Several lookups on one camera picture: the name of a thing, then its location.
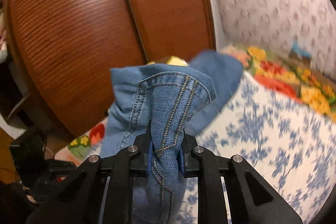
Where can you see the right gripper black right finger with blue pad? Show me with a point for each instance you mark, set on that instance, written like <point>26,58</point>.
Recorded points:
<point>230,190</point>

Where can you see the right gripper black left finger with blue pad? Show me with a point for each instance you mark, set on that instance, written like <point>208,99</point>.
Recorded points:
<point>100,190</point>

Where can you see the patterned lace wall cloth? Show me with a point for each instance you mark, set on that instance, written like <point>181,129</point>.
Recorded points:
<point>276,24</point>

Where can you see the blue denim pants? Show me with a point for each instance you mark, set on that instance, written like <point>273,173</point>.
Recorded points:
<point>169,101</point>

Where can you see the blue tissue box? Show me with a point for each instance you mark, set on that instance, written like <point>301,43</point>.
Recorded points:
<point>299,54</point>

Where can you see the brown louvered wardrobe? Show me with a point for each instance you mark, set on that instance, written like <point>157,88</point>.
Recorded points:
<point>65,48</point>

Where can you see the white blue floral sheet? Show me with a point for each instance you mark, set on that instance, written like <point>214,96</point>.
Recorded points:
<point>290,145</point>

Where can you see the beige floral blanket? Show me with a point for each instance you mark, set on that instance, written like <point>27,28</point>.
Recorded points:
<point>283,75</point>

